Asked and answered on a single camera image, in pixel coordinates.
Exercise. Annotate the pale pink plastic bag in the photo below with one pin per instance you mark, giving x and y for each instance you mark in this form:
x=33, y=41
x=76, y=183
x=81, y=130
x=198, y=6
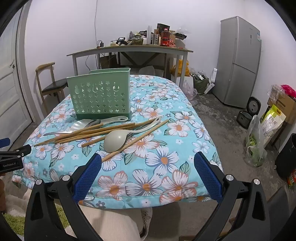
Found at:
x=189, y=90

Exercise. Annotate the white door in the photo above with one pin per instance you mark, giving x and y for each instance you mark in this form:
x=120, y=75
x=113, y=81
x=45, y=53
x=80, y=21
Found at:
x=11, y=81

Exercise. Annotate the dark carton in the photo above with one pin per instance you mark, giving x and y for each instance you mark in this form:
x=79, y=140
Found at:
x=162, y=27

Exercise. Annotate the yellow green rice bag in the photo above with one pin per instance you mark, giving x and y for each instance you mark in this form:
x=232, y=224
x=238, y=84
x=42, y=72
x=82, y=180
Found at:
x=272, y=125

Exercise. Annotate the green fluffy rug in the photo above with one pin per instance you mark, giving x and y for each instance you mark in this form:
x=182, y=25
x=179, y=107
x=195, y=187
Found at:
x=18, y=222

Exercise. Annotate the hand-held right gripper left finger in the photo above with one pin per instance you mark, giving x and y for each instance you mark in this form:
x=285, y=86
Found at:
x=89, y=178

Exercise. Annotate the grey wooden desk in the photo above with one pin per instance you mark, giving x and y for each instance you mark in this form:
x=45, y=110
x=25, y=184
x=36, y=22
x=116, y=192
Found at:
x=129, y=48

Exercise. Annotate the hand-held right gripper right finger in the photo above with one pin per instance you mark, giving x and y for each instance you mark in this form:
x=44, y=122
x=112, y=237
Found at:
x=208, y=176

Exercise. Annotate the white box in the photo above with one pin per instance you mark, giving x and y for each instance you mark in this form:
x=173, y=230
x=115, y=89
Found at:
x=211, y=81

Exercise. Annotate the black handheld device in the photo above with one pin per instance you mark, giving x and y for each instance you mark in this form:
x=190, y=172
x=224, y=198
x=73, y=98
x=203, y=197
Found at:
x=120, y=41

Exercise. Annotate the black rice cooker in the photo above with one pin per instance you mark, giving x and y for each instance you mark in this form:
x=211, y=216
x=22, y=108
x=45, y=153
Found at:
x=248, y=113

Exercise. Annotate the blue floral quilt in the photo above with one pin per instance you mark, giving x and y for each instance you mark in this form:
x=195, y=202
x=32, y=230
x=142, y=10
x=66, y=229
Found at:
x=166, y=148

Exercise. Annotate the red snack packet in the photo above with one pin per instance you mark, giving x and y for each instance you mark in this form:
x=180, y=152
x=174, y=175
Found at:
x=292, y=179

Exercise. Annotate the glass jar of greens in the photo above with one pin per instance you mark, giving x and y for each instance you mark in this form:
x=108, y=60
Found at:
x=137, y=39

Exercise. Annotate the pale green plastic ladle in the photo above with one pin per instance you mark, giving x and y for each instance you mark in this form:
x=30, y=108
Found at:
x=115, y=141

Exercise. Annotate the wooden chair with black seat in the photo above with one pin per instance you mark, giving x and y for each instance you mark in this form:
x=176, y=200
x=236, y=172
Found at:
x=54, y=85

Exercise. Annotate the red label bottle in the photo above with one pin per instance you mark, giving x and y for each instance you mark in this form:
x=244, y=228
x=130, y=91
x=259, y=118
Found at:
x=165, y=38

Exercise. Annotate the pile of wooden chopsticks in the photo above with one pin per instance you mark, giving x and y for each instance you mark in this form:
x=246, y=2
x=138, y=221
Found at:
x=92, y=133

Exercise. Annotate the brown cardboard box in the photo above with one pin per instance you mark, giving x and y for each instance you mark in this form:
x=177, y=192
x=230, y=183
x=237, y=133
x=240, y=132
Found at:
x=285, y=106

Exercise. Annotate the white sack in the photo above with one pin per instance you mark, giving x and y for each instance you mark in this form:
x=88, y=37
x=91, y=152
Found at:
x=149, y=70

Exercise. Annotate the black charger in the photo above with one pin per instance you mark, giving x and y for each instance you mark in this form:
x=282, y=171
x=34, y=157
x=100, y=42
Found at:
x=100, y=44

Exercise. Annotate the yellow plastic bag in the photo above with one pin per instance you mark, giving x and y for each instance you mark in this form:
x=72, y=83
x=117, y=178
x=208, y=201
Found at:
x=181, y=67

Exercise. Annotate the metal spoon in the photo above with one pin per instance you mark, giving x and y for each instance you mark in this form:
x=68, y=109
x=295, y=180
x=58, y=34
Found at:
x=79, y=124

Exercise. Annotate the person's leg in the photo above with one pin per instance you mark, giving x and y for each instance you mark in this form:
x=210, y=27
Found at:
x=108, y=224

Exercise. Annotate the clear plastic bag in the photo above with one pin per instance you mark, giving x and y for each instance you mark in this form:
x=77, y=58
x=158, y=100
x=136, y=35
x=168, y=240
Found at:
x=275, y=91

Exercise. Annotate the silver refrigerator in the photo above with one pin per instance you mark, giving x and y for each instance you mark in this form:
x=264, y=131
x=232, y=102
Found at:
x=238, y=62

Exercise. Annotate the person's grey shoe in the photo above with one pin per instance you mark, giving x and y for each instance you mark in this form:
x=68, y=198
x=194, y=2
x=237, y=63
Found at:
x=146, y=222

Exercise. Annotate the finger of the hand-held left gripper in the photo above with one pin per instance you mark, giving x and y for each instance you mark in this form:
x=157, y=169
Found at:
x=4, y=141
x=22, y=151

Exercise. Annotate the cream fuzzy cloth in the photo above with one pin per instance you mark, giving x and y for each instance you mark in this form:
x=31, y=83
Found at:
x=17, y=199

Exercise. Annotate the green perforated utensil holder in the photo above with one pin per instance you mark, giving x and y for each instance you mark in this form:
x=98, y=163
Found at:
x=99, y=97

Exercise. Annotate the plastic bag of vegetables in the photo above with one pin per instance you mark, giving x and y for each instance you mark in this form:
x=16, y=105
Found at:
x=255, y=146

